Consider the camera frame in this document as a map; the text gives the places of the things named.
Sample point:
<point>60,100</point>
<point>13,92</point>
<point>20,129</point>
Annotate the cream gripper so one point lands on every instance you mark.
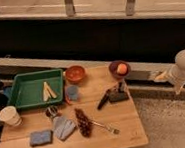
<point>163,77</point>

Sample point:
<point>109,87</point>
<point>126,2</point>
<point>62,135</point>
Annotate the dark red grape bunch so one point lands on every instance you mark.
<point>83,123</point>

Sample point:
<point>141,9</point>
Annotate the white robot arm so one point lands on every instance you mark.
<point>176,74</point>

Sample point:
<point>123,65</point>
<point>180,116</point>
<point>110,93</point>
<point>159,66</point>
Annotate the green plastic tray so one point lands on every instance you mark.
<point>27,89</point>

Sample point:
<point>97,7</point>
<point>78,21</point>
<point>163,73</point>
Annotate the orange fruit in bowl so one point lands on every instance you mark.
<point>122,69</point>

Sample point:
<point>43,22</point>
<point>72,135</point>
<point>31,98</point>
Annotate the black knife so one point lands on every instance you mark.
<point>103,100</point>

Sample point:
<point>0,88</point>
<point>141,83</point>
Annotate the silver fork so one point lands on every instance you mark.
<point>108,128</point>

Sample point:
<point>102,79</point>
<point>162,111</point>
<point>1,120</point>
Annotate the orange bowl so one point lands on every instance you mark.
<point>75,74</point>

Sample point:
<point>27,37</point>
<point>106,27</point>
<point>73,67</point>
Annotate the light blue folded cloth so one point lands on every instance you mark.
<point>63,127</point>

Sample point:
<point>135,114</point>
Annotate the small metal can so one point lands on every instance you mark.
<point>51,111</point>

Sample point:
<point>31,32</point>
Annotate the blue sponge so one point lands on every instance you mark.
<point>40,138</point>

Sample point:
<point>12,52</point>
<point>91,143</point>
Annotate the white paper cup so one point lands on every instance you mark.
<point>10,115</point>

